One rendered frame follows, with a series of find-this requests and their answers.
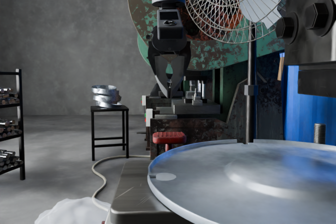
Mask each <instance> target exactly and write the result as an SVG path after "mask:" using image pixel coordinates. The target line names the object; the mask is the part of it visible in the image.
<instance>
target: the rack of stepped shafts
mask: <svg viewBox="0 0 336 224"><path fill-rule="evenodd" d="M0 75H16V89H17V93H12V92H13V91H14V90H13V88H4V87H0V109H1V108H10V107H17V116H18V125H13V124H15V120H7V119H4V118H0V142H2V141H6V140H10V139H14V138H18V143H19V156H16V155H15V154H16V152H15V151H7V150H4V149H0V175H2V174H5V173H7V172H10V171H12V170H15V169H18V168H19V171H20V180H21V181H23V180H25V179H26V176H25V148H24V120H23V92H22V69H16V72H6V71H0ZM18 159H19V160H18ZM11 166H12V167H11Z"/></svg>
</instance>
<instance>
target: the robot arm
mask: <svg viewBox="0 0 336 224"><path fill-rule="evenodd" d="M152 5H153V6H154V7H157V8H159V9H158V10H157V25H155V27H152V31H151V34H152V41H148V53H147V54H148V61H149V63H150V66H151V68H152V70H153V73H154V75H155V78H156V80H157V82H158V85H159V87H160V89H161V91H162V92H163V94H164V95H165V96H166V97H167V98H172V97H173V96H174V95H175V93H176V92H177V90H178V89H179V87H180V84H181V82H182V80H183V77H184V75H185V73H186V70H187V68H188V66H189V63H190V60H191V48H190V44H191V41H187V37H186V34H187V33H188V32H187V31H186V27H184V25H183V24H182V20H181V16H180V12H179V10H178V9H177V8H180V7H183V6H184V5H185V0H152ZM161 55H177V57H176V58H174V59H173V60H172V61H171V67H172V70H173V74H172V77H171V82H172V83H171V87H170V88H169V87H168V85H167V81H168V77H167V75H166V69H167V67H168V61H167V60H166V59H165V58H163V57H162V56H161Z"/></svg>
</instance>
